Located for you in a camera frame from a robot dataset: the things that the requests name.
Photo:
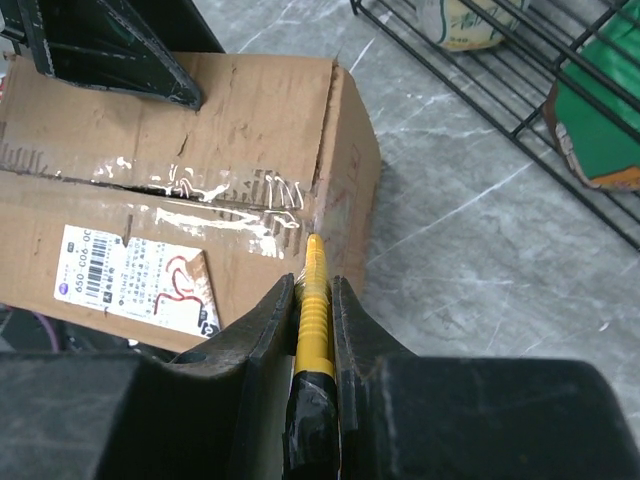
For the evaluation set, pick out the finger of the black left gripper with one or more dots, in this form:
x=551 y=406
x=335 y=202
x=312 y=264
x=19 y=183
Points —
x=118 y=46

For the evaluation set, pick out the white lidded jar in basket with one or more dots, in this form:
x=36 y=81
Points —
x=453 y=26

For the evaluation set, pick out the yellow utility knife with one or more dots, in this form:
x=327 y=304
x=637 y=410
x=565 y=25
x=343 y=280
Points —
x=311 y=437

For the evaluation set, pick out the black wire basket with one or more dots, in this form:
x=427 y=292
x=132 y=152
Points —
x=508 y=85

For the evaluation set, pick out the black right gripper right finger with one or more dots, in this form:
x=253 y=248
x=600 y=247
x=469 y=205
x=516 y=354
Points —
x=361 y=346

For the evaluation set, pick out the green canister in basket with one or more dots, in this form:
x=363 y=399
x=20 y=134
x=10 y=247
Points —
x=586 y=129

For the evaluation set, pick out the brown cardboard box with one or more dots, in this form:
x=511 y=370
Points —
x=154 y=222

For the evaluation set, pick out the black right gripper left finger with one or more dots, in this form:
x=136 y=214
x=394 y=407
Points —
x=238 y=385

